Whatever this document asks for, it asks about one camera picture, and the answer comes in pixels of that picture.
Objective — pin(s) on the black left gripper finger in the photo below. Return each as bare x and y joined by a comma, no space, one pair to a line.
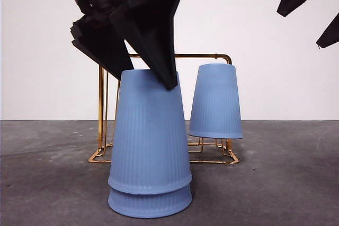
153,43
103,43

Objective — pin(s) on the blue ribbed plastic cup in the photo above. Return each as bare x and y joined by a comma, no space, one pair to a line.
215,104
148,136
149,204

